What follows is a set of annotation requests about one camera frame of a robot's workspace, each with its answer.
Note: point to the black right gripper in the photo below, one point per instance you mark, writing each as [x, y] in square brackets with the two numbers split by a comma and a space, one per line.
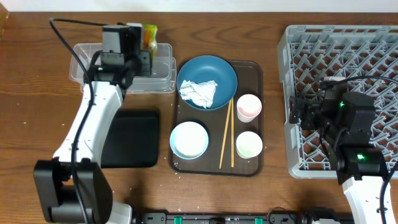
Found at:
[311, 108]

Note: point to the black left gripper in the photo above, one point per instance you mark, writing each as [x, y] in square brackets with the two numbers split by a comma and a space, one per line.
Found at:
[145, 56]

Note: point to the orange green snack wrapper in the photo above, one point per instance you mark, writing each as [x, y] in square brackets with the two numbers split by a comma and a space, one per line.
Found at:
[149, 39]

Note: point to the white cup pink inside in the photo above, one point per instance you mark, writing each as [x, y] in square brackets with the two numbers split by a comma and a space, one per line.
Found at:
[248, 107]

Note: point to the white cup green inside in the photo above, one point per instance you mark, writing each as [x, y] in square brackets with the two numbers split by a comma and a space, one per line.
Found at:
[248, 145]

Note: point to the white tissue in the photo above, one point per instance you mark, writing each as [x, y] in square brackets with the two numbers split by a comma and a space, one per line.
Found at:
[200, 94]

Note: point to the black rectangular tray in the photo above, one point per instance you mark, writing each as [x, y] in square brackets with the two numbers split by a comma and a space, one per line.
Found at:
[132, 140]

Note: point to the small light blue bowl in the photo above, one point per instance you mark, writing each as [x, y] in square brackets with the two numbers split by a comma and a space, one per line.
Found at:
[189, 140]

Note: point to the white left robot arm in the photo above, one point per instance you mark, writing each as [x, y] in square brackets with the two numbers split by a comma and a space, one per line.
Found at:
[71, 186]

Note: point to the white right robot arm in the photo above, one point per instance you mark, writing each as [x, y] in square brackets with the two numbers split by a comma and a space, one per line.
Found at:
[344, 121]

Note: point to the clear plastic waste bin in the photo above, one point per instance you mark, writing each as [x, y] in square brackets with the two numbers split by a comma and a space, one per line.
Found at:
[164, 69]

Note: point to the grey dishwasher rack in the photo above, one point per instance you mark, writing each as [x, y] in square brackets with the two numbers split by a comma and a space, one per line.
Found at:
[309, 53]

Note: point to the large blue plate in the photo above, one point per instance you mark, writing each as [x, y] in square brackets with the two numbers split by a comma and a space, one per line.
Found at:
[206, 68]

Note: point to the brown serving tray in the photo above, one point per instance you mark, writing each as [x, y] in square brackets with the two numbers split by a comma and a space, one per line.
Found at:
[250, 80]

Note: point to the right wooden chopstick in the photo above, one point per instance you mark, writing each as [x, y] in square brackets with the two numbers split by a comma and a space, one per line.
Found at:
[232, 132]

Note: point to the wooden chopstick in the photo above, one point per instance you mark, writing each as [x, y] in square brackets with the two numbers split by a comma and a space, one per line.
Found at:
[232, 132]
[225, 132]

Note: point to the left wooden chopstick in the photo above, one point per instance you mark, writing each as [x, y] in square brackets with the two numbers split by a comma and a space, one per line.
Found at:
[225, 132]

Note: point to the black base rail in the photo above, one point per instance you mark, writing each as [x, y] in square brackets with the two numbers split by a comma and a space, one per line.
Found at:
[276, 215]

